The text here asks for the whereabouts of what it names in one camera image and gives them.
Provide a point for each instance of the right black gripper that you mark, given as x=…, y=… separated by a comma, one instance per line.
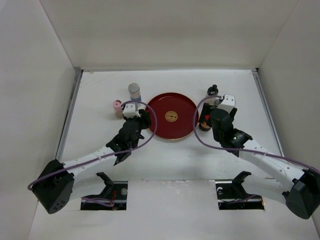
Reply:
x=206, y=110

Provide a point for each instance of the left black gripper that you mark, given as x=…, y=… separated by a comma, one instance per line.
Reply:
x=144, y=119

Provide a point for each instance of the red lid chili sauce jar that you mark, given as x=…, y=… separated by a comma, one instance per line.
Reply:
x=203, y=125

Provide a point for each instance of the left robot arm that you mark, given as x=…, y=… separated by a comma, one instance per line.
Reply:
x=61, y=182

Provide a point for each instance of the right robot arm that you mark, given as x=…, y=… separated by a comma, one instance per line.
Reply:
x=295, y=185

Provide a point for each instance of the black knob white grinder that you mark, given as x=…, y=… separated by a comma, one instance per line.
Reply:
x=212, y=92

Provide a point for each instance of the red round tray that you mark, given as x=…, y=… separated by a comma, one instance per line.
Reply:
x=173, y=115

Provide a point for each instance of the silver lid blue label bottle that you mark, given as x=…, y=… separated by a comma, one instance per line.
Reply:
x=134, y=92

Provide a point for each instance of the pink lid spice bottle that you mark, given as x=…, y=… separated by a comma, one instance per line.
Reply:
x=117, y=107

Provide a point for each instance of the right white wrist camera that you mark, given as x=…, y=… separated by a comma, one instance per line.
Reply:
x=228, y=103

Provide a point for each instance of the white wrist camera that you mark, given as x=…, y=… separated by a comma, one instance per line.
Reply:
x=228, y=103
x=131, y=110

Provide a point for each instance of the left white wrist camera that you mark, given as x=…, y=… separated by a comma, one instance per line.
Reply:
x=131, y=110

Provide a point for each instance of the right metal frame rail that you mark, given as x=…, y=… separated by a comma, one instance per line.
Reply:
x=255, y=74

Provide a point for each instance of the metal frame rail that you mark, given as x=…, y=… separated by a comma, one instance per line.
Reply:
x=69, y=112
x=255, y=74

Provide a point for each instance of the left metal frame rail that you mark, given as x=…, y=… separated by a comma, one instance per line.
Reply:
x=69, y=112

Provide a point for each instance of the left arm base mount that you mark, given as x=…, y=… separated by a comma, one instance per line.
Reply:
x=113, y=197

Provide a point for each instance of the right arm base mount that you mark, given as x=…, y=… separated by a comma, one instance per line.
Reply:
x=232, y=196

